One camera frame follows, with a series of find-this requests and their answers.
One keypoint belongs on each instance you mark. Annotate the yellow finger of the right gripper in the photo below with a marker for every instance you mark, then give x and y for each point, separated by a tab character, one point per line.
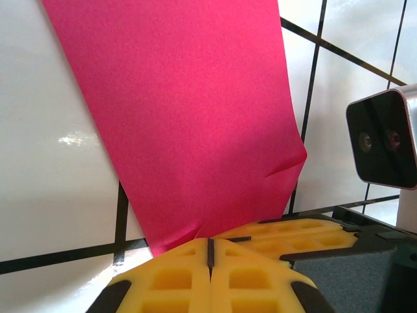
299	246
293	228

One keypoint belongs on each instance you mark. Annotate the pink square paper sheet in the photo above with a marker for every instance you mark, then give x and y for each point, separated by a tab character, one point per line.
182	114

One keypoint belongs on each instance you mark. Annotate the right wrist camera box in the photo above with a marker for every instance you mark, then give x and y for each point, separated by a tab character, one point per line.
381	140

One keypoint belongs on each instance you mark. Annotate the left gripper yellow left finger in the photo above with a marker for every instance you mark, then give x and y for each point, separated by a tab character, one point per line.
169	283

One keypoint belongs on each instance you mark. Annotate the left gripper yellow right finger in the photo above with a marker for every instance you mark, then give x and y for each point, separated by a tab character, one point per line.
254	283

